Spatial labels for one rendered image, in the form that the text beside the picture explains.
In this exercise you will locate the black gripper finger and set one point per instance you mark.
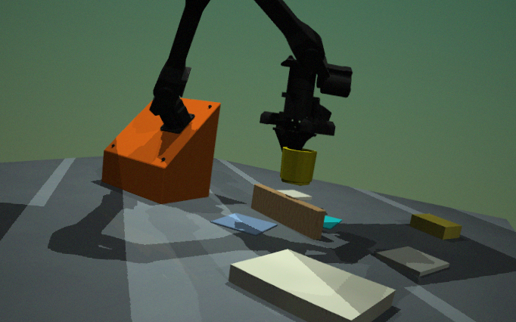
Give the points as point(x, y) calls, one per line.
point(282, 135)
point(297, 140)

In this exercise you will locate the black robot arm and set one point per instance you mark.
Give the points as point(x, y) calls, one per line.
point(304, 42)

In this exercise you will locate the yellow rectangular block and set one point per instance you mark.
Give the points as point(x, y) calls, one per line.
point(436, 226)

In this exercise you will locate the yellow cup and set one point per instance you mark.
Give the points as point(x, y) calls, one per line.
point(297, 166)

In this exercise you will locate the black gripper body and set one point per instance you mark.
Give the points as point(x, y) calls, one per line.
point(298, 106)

